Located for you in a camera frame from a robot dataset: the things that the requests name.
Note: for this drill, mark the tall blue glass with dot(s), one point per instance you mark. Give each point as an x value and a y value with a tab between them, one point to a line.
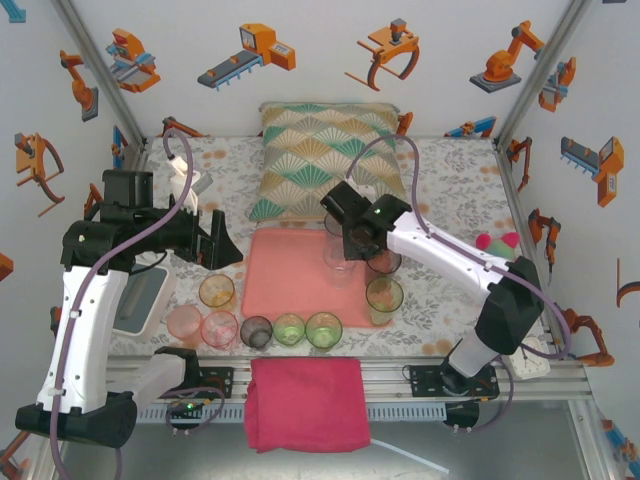
331	236

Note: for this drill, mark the tall clear glass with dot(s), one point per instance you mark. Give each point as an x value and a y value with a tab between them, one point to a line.
340	270

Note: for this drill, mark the short amber glass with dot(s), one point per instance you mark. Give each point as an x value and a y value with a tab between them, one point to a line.
216	291

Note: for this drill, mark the tall smoky grey glass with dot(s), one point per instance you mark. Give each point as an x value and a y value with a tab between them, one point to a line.
385	262

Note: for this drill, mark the short frosted pink glass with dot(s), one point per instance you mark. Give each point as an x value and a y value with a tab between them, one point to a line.
184	322

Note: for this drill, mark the tall green glass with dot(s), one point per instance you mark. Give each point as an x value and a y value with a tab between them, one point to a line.
384	297

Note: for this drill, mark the short clear pink glass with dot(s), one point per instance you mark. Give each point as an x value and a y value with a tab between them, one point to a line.
219	329

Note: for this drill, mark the short grey glass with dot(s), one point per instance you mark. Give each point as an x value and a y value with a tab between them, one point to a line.
256	331

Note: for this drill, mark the short green glass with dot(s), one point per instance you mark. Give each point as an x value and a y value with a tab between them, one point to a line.
289	330
324	330

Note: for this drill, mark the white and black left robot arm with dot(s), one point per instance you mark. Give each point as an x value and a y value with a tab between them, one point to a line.
75	330

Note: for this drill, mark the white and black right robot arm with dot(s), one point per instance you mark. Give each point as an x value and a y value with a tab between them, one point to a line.
440	255

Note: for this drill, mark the pink plastic tray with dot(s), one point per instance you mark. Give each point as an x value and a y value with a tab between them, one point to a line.
285	280

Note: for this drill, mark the fan-patterned teal and gold pillow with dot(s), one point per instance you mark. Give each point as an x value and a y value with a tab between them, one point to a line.
310	160

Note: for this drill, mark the white kitchen scale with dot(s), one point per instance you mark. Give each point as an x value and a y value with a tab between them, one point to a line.
142	300

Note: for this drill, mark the floral table cover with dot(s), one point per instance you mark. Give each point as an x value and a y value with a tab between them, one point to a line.
460	170

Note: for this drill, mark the pink and green plush toy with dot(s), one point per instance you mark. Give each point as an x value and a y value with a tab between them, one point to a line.
495	245

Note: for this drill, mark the circuit board with green light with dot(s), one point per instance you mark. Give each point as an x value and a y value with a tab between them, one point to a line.
187	407

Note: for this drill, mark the magenta folded cloth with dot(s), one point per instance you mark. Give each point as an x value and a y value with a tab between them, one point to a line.
307	405

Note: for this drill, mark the white alarm clock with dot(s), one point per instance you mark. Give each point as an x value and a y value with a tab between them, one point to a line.
530	362

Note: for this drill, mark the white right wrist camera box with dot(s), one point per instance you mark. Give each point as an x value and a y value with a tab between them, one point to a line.
367	192

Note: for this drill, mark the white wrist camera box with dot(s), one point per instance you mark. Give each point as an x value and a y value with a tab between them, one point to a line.
182	177
367	192

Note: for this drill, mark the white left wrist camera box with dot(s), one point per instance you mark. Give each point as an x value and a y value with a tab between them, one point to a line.
182	177

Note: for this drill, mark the aluminium table edge rail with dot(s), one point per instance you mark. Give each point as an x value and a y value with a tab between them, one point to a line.
390	385

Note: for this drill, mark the aluminium frame post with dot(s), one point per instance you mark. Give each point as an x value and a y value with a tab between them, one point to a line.
100	70
542	65

